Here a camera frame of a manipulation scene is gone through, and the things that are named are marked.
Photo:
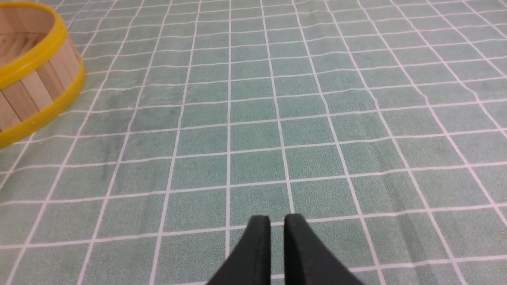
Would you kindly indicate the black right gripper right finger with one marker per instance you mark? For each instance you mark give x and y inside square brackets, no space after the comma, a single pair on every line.
[307,261]

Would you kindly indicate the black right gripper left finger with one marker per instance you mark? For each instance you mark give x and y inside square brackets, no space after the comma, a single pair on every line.
[250,261]

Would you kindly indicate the green checkered tablecloth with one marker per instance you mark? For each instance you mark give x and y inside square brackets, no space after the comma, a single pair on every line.
[383,122]

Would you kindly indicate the yellow-rimmed bamboo steamer basket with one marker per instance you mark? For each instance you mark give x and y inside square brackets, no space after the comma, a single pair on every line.
[42,73]

